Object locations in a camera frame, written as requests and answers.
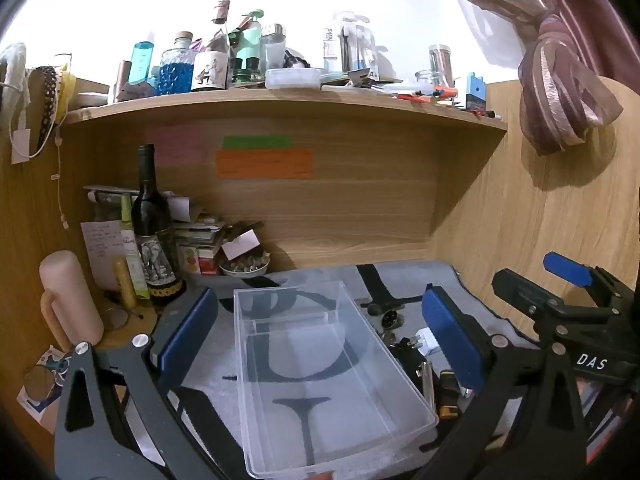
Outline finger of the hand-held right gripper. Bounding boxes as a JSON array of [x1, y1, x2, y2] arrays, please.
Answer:
[[543, 251, 601, 288], [491, 268, 568, 326]]

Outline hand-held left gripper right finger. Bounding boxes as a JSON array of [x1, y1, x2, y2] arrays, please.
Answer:
[[410, 284, 601, 480]]

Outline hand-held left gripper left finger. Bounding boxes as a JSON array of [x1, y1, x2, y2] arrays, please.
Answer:
[[52, 287, 236, 480]]

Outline white power adapter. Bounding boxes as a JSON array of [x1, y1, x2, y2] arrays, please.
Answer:
[[410, 327, 442, 359]]

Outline black and gold lighter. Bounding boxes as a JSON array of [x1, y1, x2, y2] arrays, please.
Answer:
[[438, 370, 462, 421]]

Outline black watch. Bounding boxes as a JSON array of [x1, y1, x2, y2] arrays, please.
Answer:
[[367, 300, 407, 332]]

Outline clear plastic box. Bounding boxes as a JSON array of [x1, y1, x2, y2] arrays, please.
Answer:
[[233, 280, 440, 480]]

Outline grey mat with black print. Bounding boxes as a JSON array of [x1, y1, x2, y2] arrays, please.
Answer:
[[150, 260, 543, 480]]

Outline red book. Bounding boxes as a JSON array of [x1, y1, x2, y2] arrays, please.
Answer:
[[577, 380, 640, 463]]

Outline eyeglasses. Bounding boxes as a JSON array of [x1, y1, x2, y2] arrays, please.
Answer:
[[101, 304, 146, 332]]

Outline yellow tube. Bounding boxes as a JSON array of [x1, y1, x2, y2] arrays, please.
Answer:
[[112, 256, 137, 311]]

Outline white bowl of glass marbles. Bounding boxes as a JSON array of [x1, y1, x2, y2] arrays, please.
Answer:
[[219, 255, 272, 279]]

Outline slim green bottle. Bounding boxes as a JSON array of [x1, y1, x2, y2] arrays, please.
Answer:
[[119, 194, 152, 307]]

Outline stack of books and papers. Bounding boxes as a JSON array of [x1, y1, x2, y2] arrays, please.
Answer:
[[172, 205, 232, 276]]

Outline white card box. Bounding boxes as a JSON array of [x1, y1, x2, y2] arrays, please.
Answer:
[[221, 230, 261, 261]]

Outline white handwritten note paper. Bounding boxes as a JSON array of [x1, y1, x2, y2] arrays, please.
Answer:
[[81, 220, 126, 292]]

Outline pink mug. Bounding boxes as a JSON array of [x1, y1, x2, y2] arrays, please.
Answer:
[[39, 250, 105, 353]]

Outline dark wine bottle elephant label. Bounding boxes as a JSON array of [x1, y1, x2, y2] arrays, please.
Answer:
[[131, 144, 187, 307]]

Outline sticker sheet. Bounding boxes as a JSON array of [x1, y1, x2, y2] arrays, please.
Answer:
[[16, 344, 76, 435]]

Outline rolled printed paper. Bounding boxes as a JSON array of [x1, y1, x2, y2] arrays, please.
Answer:
[[82, 185, 142, 206]]

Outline orange sticky note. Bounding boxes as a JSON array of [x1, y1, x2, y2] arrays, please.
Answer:
[[216, 148, 315, 181]]

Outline pink curtain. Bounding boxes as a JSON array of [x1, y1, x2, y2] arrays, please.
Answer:
[[434, 0, 640, 157]]

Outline pink sticky note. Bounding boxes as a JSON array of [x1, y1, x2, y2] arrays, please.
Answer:
[[145, 124, 205, 164]]

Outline blue box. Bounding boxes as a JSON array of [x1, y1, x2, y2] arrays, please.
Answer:
[[464, 72, 487, 111]]

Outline green sticky note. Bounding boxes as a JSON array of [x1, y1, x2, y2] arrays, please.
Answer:
[[222, 135, 292, 151]]

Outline tall glass jar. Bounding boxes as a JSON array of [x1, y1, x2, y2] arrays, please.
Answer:
[[428, 44, 454, 87]]

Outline white paper tag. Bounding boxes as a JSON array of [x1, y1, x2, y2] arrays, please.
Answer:
[[10, 129, 32, 165]]

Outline wooden shelf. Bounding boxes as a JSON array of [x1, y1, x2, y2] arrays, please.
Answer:
[[62, 84, 509, 134]]

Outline glass bottle with blue beads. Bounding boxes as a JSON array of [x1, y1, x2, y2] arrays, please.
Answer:
[[158, 31, 195, 96]]

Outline black lace headband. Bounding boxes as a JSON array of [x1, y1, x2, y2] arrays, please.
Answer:
[[39, 66, 60, 137]]

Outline white label glass bottle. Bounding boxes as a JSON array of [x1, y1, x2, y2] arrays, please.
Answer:
[[192, 0, 232, 92]]

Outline teal bottle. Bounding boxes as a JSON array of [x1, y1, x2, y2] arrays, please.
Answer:
[[128, 40, 157, 86]]

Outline clear lidded container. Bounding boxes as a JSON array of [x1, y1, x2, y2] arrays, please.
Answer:
[[264, 67, 321, 90]]

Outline clear brush holder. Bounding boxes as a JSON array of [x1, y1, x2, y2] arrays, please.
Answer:
[[340, 11, 377, 82]]

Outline frosted clear bottle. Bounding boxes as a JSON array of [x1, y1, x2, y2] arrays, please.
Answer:
[[262, 23, 287, 71]]

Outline green pump bottle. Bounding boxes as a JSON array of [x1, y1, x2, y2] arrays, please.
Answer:
[[235, 8, 265, 76]]

